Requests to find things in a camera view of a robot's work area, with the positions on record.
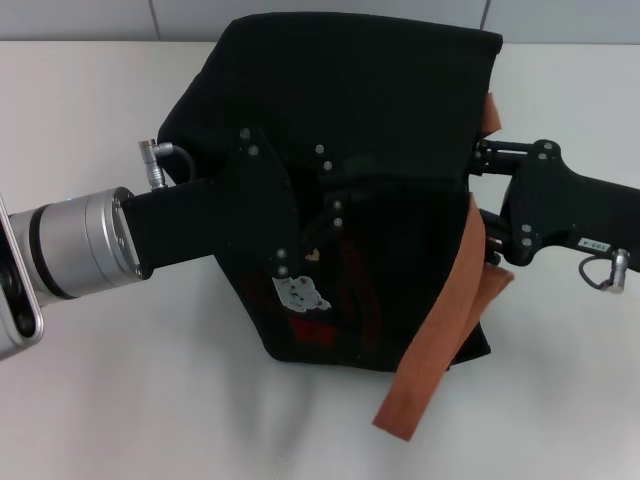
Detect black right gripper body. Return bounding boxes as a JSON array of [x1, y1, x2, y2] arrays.
[[498, 139, 640, 275]]

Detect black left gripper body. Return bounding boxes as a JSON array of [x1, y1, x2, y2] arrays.
[[121, 126, 302, 282]]

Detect black food bag orange straps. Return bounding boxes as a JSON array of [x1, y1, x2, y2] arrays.
[[156, 14, 517, 430]]

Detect left gripper cable with connector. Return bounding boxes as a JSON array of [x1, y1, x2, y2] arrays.
[[136, 139, 197, 192]]

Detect gripper cable with connector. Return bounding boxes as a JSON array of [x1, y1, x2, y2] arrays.
[[136, 139, 197, 192], [578, 247, 630, 295]]

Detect right gripper cable with connector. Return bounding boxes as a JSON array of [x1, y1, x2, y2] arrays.
[[578, 247, 630, 295]]

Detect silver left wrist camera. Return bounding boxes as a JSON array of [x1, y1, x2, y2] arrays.
[[0, 194, 45, 362]]

